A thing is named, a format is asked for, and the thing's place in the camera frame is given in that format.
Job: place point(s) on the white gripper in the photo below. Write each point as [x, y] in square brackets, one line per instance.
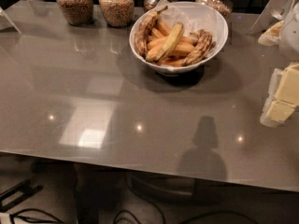
[291, 36]

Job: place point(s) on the yellow banana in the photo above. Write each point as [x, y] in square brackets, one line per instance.
[171, 42]

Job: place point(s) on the brown spotted banana right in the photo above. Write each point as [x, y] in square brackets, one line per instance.
[204, 43]

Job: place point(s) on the brown spotted banana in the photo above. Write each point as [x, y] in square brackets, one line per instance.
[144, 28]
[204, 43]

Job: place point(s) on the white ceramic bowl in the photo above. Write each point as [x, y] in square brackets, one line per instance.
[220, 39]

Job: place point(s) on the white paper napkin in bowl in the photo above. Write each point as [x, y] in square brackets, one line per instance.
[192, 15]

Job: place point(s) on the yellow bananas pile in bowl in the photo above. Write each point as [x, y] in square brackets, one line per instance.
[161, 31]

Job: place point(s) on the brown spotted banana left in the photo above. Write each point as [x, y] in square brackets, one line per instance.
[144, 28]

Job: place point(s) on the white paper stand right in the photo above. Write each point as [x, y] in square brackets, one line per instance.
[275, 10]

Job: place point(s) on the white paper stand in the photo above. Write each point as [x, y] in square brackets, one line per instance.
[275, 10]
[7, 22]

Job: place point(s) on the glass jar of grains left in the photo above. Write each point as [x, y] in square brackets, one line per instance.
[77, 12]

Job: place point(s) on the dark table leg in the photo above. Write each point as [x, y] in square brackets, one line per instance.
[97, 189]

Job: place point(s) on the black floor stand left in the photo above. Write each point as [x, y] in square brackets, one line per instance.
[17, 194]

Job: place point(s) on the white paper stand left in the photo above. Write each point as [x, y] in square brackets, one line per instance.
[7, 22]

